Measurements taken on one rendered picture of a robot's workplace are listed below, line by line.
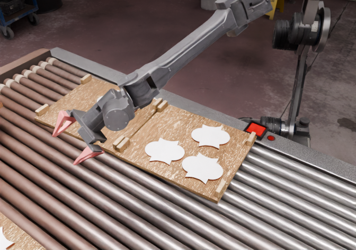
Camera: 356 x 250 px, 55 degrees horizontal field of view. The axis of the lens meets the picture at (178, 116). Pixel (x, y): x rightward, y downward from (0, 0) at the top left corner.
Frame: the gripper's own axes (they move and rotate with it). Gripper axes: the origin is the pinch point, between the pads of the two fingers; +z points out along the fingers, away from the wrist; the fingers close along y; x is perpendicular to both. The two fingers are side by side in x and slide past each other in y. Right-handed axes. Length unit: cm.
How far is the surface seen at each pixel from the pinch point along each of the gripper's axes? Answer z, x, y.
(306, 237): -28, 31, 59
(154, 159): -6.5, 36.4, 10.2
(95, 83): 0, 62, -40
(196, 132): -22, 50, 11
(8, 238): 32.9, 6.1, 4.7
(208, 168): -18.6, 38.5, 24.9
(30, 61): 19, 65, -77
